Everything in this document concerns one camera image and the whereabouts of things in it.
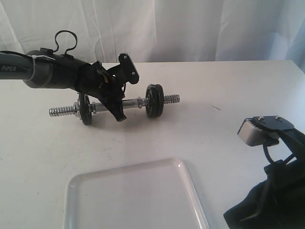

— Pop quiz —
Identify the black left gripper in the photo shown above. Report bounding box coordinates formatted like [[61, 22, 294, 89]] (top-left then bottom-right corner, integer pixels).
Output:
[[76, 61, 126, 122]]

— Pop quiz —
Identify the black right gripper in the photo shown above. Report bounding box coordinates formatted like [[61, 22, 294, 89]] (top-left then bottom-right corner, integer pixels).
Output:
[[224, 159, 305, 229]]

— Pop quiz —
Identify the black weight plate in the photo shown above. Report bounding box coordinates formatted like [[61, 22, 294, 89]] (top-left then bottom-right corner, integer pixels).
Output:
[[145, 84, 158, 118], [155, 84, 164, 118], [78, 93, 92, 125]]

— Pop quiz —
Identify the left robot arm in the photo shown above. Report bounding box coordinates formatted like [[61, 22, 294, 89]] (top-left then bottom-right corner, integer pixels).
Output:
[[0, 51, 126, 122]]

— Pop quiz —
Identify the white backdrop curtain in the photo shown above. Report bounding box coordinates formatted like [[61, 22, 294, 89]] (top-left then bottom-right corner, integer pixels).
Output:
[[0, 0, 305, 68]]

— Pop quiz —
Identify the white plastic tray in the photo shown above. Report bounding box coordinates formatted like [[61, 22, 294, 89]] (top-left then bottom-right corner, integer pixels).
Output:
[[63, 158, 209, 229]]

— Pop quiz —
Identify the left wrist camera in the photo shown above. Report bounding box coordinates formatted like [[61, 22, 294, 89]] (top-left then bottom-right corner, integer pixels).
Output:
[[107, 53, 139, 85]]

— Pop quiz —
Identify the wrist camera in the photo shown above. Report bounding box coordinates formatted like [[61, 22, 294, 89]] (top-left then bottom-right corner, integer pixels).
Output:
[[237, 115, 295, 146], [107, 53, 139, 85]]

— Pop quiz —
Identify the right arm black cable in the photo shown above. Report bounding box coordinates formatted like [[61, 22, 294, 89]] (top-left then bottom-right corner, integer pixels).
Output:
[[263, 143, 279, 164]]

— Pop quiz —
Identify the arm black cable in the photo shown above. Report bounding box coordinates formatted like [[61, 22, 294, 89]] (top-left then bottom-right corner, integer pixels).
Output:
[[263, 143, 279, 164], [54, 30, 78, 57]]

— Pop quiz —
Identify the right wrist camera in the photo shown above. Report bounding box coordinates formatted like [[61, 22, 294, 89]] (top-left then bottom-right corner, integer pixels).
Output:
[[237, 115, 295, 146]]

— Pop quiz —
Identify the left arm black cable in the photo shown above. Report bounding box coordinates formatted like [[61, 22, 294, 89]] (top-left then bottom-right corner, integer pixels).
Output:
[[54, 30, 78, 57]]

